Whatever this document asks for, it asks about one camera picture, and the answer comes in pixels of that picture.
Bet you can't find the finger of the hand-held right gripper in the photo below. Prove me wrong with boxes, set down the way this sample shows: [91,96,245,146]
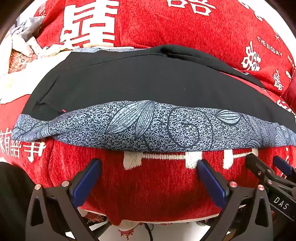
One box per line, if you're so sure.
[245,153,278,189]
[272,156,296,184]

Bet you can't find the dark cloth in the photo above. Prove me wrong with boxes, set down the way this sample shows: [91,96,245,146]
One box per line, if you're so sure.
[0,162,37,241]

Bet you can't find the red printed sofa seat cover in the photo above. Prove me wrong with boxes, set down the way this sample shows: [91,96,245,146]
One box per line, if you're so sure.
[0,70,296,235]

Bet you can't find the dark red pillow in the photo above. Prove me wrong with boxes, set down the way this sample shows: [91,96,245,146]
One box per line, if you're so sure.
[281,70,296,106]

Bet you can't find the white grey patterned blanket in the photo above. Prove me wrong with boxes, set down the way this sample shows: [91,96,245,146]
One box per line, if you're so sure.
[0,16,78,103]

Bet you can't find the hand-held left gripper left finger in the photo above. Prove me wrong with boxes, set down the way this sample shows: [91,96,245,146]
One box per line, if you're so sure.
[25,159,109,241]

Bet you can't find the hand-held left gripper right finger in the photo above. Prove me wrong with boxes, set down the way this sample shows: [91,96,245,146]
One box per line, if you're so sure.
[196,159,274,241]

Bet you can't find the black cable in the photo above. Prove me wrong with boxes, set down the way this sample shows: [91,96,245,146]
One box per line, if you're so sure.
[144,222,154,241]

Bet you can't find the black pants with blue pattern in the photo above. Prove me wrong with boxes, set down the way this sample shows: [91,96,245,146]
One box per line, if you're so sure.
[11,44,296,152]

